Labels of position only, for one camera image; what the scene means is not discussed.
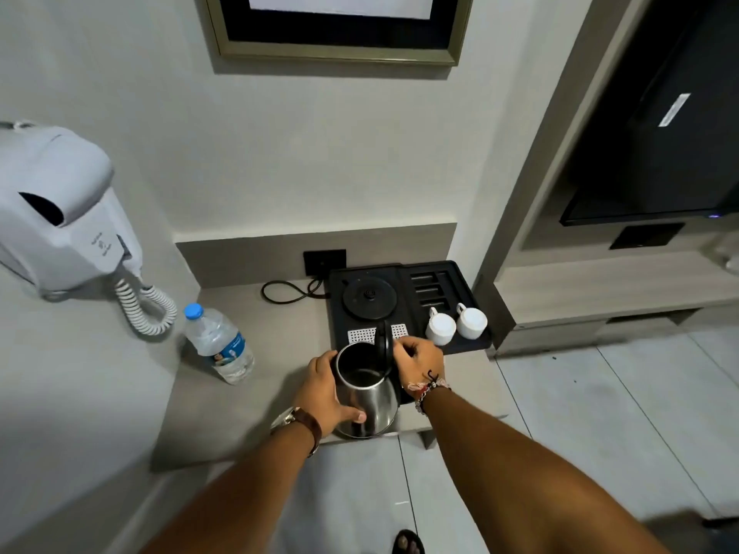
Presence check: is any person's right hand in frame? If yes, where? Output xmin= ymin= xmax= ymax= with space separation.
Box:
xmin=392 ymin=335 xmax=446 ymax=388

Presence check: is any person's left hand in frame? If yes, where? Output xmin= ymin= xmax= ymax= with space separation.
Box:
xmin=293 ymin=350 xmax=368 ymax=439

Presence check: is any stainless steel electric kettle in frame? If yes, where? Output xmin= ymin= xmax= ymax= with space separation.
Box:
xmin=331 ymin=320 xmax=403 ymax=441

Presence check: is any person's left forearm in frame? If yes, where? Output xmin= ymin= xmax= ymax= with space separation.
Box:
xmin=140 ymin=422 xmax=319 ymax=554

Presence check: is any person's right forearm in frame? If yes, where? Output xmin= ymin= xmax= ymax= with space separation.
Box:
xmin=421 ymin=389 xmax=672 ymax=554

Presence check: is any white ceramic cup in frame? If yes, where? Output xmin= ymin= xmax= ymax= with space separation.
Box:
xmin=455 ymin=303 xmax=488 ymax=341
xmin=425 ymin=307 xmax=457 ymax=347

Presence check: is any black round kettle base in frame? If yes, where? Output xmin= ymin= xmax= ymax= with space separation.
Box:
xmin=342 ymin=276 xmax=398 ymax=321

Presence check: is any black plastic tray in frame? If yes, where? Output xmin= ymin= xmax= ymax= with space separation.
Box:
xmin=327 ymin=260 xmax=494 ymax=356

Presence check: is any person's foot in sandal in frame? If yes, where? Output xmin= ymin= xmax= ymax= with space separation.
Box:
xmin=392 ymin=529 xmax=426 ymax=554

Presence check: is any clear plastic water bottle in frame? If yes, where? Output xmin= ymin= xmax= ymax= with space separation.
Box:
xmin=184 ymin=302 xmax=256 ymax=386

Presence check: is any grey wooden television unit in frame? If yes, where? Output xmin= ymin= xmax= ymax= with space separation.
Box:
xmin=475 ymin=0 xmax=739 ymax=358

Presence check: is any black socket panel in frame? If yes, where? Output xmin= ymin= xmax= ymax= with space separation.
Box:
xmin=609 ymin=222 xmax=687 ymax=251

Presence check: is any gold framed picture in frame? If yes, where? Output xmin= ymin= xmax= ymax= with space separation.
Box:
xmin=203 ymin=0 xmax=475 ymax=67

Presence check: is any black television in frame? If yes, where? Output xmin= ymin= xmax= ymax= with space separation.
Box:
xmin=559 ymin=0 xmax=739 ymax=228

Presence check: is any beaded thread bracelet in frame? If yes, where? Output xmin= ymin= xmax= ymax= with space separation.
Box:
xmin=406 ymin=370 xmax=453 ymax=415

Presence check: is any brown strap wristwatch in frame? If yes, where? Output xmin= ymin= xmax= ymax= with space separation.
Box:
xmin=269 ymin=406 xmax=323 ymax=459

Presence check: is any black wall socket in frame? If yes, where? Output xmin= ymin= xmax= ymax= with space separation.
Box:
xmin=303 ymin=249 xmax=348 ymax=279

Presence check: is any black power cable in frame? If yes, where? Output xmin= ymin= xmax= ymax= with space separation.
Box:
xmin=260 ymin=275 xmax=330 ymax=306

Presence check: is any white coiled cord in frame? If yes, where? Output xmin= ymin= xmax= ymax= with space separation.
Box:
xmin=113 ymin=277 xmax=179 ymax=337

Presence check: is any white wall hair dryer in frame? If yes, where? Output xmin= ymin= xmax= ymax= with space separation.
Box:
xmin=0 ymin=121 xmax=144 ymax=300

